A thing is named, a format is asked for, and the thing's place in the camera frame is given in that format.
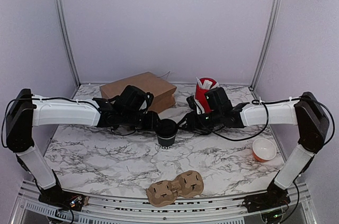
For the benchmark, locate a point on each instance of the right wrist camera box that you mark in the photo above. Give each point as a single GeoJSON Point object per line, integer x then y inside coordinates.
{"type": "Point", "coordinates": [217, 99]}

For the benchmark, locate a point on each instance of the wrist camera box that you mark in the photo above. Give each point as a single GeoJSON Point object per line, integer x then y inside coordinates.
{"type": "Point", "coordinates": [133, 99]}
{"type": "Point", "coordinates": [217, 99]}

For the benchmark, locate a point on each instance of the brown paper bag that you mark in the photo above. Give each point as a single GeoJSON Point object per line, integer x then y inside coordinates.
{"type": "Point", "coordinates": [162, 90]}

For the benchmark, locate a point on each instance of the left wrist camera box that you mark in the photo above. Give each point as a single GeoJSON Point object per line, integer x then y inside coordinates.
{"type": "Point", "coordinates": [133, 99]}

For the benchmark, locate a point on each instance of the aluminium frame post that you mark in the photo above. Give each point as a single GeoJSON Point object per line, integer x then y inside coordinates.
{"type": "Point", "coordinates": [274, 13]}
{"type": "Point", "coordinates": [66, 42]}

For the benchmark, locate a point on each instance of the aluminium frame post right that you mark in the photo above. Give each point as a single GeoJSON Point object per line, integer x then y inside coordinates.
{"type": "Point", "coordinates": [274, 13]}

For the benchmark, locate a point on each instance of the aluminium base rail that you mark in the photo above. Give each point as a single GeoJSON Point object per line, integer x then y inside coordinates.
{"type": "Point", "coordinates": [115, 209]}

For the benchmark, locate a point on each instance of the white sugar stick packets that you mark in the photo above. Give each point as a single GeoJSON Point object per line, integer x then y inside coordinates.
{"type": "Point", "coordinates": [207, 83]}

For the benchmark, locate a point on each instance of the black paper coffee cup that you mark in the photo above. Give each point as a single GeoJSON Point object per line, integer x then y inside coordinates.
{"type": "Point", "coordinates": [166, 143]}

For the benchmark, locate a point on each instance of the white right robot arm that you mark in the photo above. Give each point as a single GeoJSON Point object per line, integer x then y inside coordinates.
{"type": "Point", "coordinates": [312, 118]}

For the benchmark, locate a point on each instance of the aluminium frame post left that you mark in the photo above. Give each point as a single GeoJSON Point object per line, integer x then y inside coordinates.
{"type": "Point", "coordinates": [66, 42]}

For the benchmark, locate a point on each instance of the red cylindrical canister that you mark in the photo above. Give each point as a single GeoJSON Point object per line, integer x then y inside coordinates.
{"type": "Point", "coordinates": [201, 100]}

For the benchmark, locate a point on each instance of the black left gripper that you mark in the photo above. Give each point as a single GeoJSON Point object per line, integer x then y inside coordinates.
{"type": "Point", "coordinates": [152, 122]}

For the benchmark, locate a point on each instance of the orange white bowl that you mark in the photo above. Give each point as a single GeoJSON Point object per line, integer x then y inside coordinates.
{"type": "Point", "coordinates": [263, 150]}

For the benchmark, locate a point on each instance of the brown cardboard cup carrier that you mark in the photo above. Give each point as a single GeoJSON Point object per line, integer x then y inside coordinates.
{"type": "Point", "coordinates": [186, 185]}

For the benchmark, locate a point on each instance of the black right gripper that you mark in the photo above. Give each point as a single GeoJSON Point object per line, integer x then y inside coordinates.
{"type": "Point", "coordinates": [192, 124]}

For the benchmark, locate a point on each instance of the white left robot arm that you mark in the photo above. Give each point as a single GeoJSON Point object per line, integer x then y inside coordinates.
{"type": "Point", "coordinates": [27, 111]}

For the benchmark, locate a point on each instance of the black plastic cup lid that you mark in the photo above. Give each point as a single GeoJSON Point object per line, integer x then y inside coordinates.
{"type": "Point", "coordinates": [166, 128]}

